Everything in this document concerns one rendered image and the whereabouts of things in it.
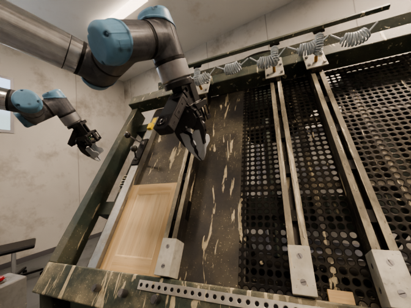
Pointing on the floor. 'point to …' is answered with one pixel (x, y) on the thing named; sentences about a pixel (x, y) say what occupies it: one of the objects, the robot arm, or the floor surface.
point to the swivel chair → (18, 252)
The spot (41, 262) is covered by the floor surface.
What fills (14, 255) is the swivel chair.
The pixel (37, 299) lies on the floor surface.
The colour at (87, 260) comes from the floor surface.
